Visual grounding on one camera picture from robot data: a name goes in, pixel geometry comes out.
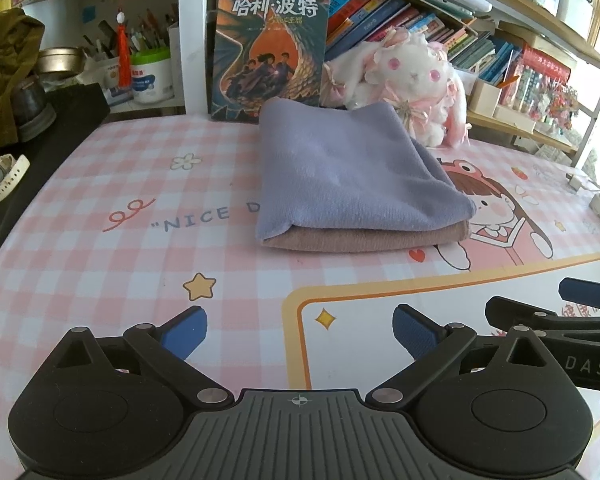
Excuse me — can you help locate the pink checked printed sheet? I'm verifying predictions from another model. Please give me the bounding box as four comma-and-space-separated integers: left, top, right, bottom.
0, 110, 600, 480

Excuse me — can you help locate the small white box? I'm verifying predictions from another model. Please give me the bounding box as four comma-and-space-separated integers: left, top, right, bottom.
469, 79, 503, 116

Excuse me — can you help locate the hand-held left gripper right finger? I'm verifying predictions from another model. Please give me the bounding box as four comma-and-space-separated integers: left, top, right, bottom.
366, 304, 561, 407

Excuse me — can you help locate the white pink plush bunny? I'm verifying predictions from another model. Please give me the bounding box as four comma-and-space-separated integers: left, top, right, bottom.
325, 27, 473, 150

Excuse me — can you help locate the white shelf post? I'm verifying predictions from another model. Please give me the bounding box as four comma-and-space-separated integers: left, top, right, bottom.
177, 0, 218, 116

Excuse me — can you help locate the bunch of pens in holder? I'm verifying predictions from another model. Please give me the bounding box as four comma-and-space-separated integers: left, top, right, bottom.
82, 2, 181, 61

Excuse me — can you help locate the red hanging tassel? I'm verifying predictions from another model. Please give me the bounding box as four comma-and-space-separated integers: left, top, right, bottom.
115, 10, 132, 90

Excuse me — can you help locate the wooden bookshelf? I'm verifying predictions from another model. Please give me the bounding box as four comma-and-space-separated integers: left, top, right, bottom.
320, 0, 600, 158

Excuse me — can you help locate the white jar green lid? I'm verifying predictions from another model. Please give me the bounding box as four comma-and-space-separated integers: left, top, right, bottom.
130, 47, 175, 106

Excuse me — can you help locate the row of shelved books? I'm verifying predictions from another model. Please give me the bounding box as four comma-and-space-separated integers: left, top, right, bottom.
325, 0, 523, 86

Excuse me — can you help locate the black pot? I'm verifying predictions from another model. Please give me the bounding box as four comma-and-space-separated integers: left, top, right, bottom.
15, 77, 58, 143

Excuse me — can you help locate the round metal tin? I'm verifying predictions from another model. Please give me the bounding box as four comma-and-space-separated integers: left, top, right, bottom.
34, 47, 86, 81

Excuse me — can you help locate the olive green jacket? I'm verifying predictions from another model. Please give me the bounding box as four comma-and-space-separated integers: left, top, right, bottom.
0, 7, 47, 163

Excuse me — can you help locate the black flat board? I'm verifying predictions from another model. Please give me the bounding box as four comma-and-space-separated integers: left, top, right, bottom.
0, 82, 111, 258

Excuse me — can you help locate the fantasy novel book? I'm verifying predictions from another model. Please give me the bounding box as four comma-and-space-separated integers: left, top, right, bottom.
210, 0, 331, 123

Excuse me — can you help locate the row of colourful packets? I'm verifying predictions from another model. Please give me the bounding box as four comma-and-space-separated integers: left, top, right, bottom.
512, 42, 581, 128

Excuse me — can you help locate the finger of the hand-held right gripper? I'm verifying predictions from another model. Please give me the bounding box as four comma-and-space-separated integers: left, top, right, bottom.
558, 277, 600, 311
485, 296, 600, 346

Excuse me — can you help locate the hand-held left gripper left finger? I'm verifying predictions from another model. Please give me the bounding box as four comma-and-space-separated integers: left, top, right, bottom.
45, 306, 236, 407

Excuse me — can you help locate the white wrist watch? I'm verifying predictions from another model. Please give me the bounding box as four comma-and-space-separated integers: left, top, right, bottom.
0, 154, 31, 204

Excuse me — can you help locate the purple and brown sweater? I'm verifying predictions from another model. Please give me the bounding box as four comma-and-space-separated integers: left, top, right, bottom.
256, 97, 478, 253

